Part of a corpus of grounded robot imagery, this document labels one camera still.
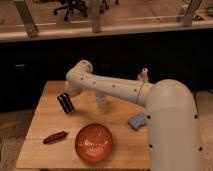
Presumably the blue sponge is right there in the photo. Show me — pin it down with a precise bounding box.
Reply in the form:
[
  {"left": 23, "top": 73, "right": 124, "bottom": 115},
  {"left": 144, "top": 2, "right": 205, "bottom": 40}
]
[{"left": 128, "top": 113, "right": 147, "bottom": 131}]

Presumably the black striped eraser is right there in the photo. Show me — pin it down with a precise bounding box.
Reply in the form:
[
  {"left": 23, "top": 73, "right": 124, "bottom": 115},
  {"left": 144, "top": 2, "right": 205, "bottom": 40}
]
[{"left": 57, "top": 93, "right": 74, "bottom": 113}]

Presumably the clear plastic cup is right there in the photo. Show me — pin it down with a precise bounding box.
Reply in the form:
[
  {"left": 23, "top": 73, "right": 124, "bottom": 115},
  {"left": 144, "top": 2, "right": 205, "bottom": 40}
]
[{"left": 95, "top": 92, "right": 108, "bottom": 108}]

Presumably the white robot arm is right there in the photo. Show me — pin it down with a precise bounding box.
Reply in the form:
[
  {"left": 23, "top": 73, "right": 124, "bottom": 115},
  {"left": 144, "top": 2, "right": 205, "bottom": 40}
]
[{"left": 65, "top": 60, "right": 205, "bottom": 171}]

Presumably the orange bowl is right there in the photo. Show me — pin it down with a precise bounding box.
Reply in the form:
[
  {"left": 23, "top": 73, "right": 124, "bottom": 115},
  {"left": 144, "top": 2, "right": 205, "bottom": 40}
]
[{"left": 75, "top": 123, "right": 113, "bottom": 164}]

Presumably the black office chair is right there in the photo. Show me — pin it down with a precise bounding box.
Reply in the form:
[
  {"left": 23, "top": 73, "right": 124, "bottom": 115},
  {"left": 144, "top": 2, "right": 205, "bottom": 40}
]
[{"left": 53, "top": 0, "right": 87, "bottom": 21}]

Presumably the clear plastic bottle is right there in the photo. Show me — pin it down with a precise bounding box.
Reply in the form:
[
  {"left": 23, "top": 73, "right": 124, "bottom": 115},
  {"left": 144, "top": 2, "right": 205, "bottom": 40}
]
[{"left": 137, "top": 68, "right": 149, "bottom": 82}]

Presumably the wooden table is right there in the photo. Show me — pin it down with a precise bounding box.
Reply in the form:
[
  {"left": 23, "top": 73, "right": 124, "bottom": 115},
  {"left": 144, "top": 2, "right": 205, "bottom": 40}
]
[{"left": 16, "top": 81, "right": 150, "bottom": 170}]

